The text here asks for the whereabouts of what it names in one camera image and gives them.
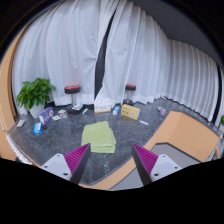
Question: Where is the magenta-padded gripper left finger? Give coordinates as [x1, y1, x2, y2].
[39, 143, 92, 185]

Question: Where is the small purple container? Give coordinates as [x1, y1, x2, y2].
[156, 105, 168, 117]

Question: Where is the yellow cardboard box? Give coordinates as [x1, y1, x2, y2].
[120, 103, 141, 121]

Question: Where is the white curtain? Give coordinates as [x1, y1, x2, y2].
[96, 0, 223, 123]
[11, 0, 118, 116]

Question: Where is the light green towel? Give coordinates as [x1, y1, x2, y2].
[80, 120, 117, 155]

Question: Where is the green potted plant, white pot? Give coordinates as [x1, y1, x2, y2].
[16, 77, 57, 120]

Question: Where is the white and orange box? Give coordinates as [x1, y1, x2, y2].
[93, 101, 113, 114]

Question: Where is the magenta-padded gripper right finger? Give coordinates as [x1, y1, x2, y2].
[131, 143, 183, 186]

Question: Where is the purple cardboard box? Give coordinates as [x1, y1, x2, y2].
[38, 106, 55, 126]

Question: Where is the flat grey white remote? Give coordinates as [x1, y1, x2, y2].
[15, 118, 27, 128]

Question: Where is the white booklet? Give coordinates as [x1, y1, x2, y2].
[71, 103, 84, 111]

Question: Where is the clear packet with brown contents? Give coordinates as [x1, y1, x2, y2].
[57, 108, 68, 119]

